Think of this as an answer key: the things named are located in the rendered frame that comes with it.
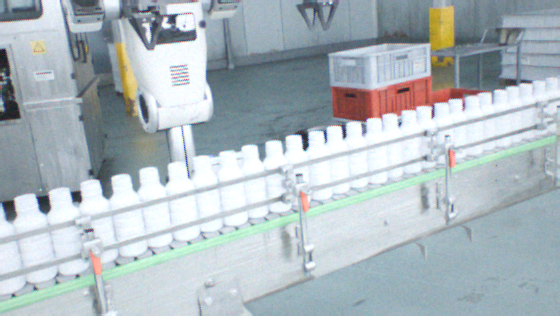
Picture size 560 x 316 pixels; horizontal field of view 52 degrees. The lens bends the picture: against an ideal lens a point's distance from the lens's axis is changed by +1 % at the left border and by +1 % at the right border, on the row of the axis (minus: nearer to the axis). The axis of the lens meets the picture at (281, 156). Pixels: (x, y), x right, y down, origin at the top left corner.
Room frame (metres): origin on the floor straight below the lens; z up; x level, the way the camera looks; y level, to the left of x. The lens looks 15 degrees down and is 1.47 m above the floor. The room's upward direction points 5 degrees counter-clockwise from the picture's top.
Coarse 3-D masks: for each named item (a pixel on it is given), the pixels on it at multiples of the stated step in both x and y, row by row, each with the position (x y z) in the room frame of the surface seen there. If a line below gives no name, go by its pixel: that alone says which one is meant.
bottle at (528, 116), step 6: (522, 84) 1.73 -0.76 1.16; (528, 84) 1.72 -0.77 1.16; (522, 90) 1.70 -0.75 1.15; (528, 90) 1.69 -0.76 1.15; (522, 96) 1.70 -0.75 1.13; (528, 96) 1.69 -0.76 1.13; (522, 102) 1.69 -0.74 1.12; (528, 102) 1.68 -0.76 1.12; (534, 102) 1.68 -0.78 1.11; (534, 108) 1.69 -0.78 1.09; (522, 114) 1.69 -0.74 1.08; (528, 114) 1.68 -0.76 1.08; (534, 114) 1.69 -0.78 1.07; (522, 120) 1.69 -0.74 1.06; (528, 120) 1.68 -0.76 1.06; (534, 120) 1.69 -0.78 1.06; (522, 126) 1.68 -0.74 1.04; (528, 126) 1.68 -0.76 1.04; (528, 132) 1.68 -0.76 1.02; (534, 132) 1.69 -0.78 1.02; (522, 138) 1.69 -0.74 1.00; (528, 138) 1.68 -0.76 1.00
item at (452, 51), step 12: (444, 48) 5.96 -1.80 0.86; (456, 48) 6.04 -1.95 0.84; (468, 48) 5.91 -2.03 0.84; (480, 48) 5.86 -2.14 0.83; (492, 48) 5.77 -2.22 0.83; (504, 48) 5.83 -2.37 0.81; (456, 60) 5.52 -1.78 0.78; (480, 60) 6.40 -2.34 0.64; (456, 72) 5.52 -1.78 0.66; (480, 72) 6.41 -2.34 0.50; (456, 84) 5.52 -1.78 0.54; (480, 84) 6.41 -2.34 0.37; (516, 84) 5.97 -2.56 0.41
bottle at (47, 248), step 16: (16, 208) 1.01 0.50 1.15; (32, 208) 1.01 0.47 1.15; (16, 224) 0.99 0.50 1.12; (32, 224) 0.99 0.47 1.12; (32, 240) 0.99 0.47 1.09; (48, 240) 1.01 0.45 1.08; (32, 256) 0.99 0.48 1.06; (48, 256) 1.01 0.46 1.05; (32, 272) 0.99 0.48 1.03; (48, 272) 1.00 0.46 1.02
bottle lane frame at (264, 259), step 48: (528, 144) 1.64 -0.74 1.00; (384, 192) 1.36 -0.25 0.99; (432, 192) 1.44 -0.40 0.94; (480, 192) 1.53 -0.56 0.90; (528, 192) 1.63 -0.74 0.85; (240, 240) 1.16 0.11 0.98; (288, 240) 1.22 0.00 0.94; (336, 240) 1.28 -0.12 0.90; (384, 240) 1.36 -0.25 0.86; (48, 288) 0.97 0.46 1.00; (144, 288) 1.05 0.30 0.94; (192, 288) 1.10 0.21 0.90; (240, 288) 1.15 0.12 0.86; (288, 288) 1.21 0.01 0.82
